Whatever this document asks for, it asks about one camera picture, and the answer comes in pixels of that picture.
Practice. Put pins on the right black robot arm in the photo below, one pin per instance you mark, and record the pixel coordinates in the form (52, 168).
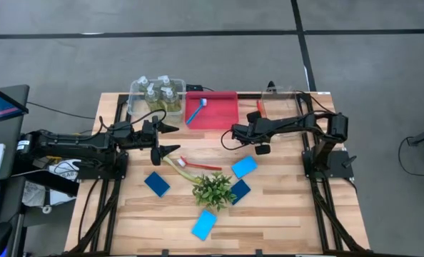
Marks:
(297, 121)

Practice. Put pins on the red plastic bin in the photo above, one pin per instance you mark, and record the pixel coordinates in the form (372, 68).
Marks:
(219, 114)

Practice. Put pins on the clear plastic tub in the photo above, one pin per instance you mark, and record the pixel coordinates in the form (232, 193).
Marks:
(137, 105)

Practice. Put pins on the blue kitchen sponge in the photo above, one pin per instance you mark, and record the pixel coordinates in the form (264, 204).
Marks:
(157, 184)
(242, 191)
(204, 225)
(244, 166)

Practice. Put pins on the green dish brush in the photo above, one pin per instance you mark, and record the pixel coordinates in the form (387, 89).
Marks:
(183, 173)

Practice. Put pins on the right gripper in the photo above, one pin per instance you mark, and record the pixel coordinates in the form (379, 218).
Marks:
(269, 130)

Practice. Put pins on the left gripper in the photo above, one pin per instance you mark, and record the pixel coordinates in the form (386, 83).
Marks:
(146, 137)

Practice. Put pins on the blue dish brush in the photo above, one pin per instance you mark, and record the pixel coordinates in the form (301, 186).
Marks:
(197, 111)

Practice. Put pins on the black clamp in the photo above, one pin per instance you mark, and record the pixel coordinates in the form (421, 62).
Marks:
(272, 86)

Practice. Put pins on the clear plastic organizer bin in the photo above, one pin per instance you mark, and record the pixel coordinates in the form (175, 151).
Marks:
(280, 103)

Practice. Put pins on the green plant in white pot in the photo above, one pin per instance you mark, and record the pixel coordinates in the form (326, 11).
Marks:
(213, 192)

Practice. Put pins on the white crumpled paper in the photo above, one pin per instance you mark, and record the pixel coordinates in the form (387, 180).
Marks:
(37, 194)

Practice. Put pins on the black power adapter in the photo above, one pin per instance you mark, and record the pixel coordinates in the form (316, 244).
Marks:
(195, 88)

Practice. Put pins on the black aluminium table frame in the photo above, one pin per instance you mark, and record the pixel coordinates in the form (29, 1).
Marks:
(322, 221)

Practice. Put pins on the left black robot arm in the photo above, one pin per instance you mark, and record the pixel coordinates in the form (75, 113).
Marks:
(73, 142)

